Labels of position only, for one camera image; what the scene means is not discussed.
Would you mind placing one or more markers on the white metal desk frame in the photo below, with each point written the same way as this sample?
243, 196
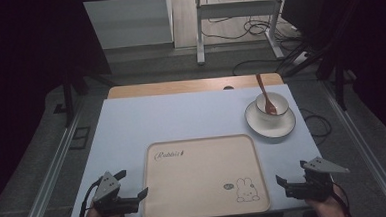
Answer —
239, 9

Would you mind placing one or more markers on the person's right hand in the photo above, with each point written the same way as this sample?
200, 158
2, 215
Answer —
330, 211

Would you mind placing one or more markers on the aluminium rail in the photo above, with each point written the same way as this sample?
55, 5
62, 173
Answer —
54, 166
363, 146

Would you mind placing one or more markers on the white saucer with dark rim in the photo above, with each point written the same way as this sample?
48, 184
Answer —
282, 127

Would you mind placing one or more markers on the black metal stand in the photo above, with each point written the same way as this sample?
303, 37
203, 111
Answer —
339, 81
68, 101

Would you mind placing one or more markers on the brown wooden spoon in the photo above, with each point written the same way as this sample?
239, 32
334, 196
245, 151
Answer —
264, 93

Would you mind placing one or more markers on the white cup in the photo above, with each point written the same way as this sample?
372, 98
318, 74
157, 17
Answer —
281, 104

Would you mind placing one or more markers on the white panel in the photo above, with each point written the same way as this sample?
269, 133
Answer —
126, 22

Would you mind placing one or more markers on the beige tray with rabbit print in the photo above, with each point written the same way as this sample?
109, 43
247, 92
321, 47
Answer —
198, 181

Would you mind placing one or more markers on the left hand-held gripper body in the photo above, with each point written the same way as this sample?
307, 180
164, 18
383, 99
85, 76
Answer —
109, 189

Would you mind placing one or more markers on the wooden table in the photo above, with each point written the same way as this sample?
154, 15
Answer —
180, 86

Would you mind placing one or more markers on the white power strip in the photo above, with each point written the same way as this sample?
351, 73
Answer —
300, 58

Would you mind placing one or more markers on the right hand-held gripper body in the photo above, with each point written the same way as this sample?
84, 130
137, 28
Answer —
318, 185

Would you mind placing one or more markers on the black floor frame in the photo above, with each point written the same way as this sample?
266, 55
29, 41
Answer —
79, 137

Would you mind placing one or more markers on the pale blue table sheet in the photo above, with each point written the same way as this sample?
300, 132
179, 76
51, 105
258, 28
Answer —
181, 115

